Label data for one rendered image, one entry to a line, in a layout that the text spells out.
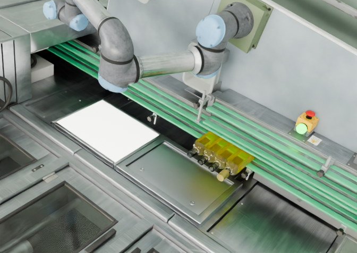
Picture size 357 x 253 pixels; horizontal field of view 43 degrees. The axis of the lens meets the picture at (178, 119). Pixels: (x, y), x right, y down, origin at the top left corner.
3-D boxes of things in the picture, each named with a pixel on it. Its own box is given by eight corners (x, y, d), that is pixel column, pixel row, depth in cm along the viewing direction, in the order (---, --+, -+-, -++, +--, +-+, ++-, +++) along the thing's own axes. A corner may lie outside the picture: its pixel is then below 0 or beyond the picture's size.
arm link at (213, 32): (241, 18, 177) (222, 26, 168) (231, 48, 185) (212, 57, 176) (217, 5, 182) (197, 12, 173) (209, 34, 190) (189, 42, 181)
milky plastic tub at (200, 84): (191, 76, 228) (181, 82, 221) (199, 36, 215) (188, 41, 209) (219, 91, 220) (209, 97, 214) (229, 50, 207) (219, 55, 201)
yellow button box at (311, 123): (299, 123, 200) (292, 129, 194) (305, 109, 195) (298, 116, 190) (314, 131, 197) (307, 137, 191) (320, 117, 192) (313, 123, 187)
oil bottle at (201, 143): (215, 133, 215) (189, 152, 200) (218, 123, 212) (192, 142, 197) (225, 138, 212) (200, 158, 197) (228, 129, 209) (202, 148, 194)
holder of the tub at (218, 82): (190, 85, 231) (181, 90, 225) (200, 36, 215) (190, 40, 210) (218, 100, 223) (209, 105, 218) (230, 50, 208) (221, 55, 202)
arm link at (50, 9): (53, 24, 189) (40, 15, 192) (74, 18, 197) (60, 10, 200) (54, 7, 184) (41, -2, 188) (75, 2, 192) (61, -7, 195)
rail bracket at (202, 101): (204, 114, 214) (188, 124, 206) (211, 84, 205) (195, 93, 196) (209, 117, 213) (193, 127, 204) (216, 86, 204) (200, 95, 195)
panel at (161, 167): (101, 101, 243) (51, 126, 219) (102, 97, 242) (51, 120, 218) (241, 188, 204) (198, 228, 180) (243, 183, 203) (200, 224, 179)
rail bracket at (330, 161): (326, 159, 184) (313, 174, 175) (332, 145, 180) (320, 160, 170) (335, 164, 182) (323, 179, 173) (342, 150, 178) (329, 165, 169)
